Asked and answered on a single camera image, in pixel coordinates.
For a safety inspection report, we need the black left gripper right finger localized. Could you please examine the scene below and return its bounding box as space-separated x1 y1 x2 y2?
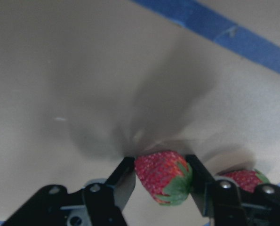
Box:
185 154 215 217

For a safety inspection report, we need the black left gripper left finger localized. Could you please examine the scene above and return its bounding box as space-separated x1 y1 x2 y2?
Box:
104 157 136 211

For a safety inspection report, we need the red strawberry plate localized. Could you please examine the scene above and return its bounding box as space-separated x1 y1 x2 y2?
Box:
134 150 193 206

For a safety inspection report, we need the red middle strawberry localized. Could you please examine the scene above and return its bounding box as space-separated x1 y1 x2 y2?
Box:
220 169 270 193

